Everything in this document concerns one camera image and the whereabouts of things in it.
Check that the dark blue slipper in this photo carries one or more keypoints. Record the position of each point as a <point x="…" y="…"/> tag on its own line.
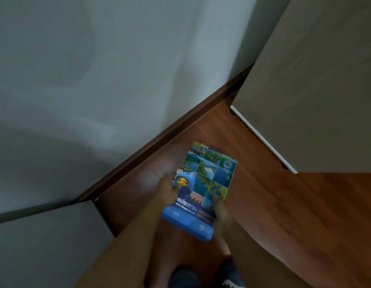
<point x="183" y="278"/>
<point x="230" y="275"/>

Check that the grey cabinet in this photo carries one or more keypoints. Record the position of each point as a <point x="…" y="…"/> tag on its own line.
<point x="47" y="248"/>

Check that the person's left fingers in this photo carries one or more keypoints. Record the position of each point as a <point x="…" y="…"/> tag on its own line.
<point x="168" y="180"/>

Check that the person's left forearm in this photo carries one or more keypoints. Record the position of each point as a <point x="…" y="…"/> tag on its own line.
<point x="129" y="248"/>

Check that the person's right fingers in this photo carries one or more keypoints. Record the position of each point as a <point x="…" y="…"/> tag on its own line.
<point x="217" y="203"/>

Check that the person's right hand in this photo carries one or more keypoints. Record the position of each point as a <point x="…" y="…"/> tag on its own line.
<point x="220" y="214"/>

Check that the person's right forearm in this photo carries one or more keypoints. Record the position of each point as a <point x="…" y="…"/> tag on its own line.
<point x="255" y="260"/>

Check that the brown wooden baseboard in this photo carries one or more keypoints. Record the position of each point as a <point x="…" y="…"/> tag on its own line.
<point x="170" y="131"/>

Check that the beige wooden wardrobe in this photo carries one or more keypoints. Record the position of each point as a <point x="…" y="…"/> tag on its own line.
<point x="314" y="86"/>

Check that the blue spiral-bound picture calendar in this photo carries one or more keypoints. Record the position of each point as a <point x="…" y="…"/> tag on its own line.
<point x="205" y="185"/>

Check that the person's left hand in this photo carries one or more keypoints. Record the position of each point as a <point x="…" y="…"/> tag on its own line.
<point x="166" y="191"/>

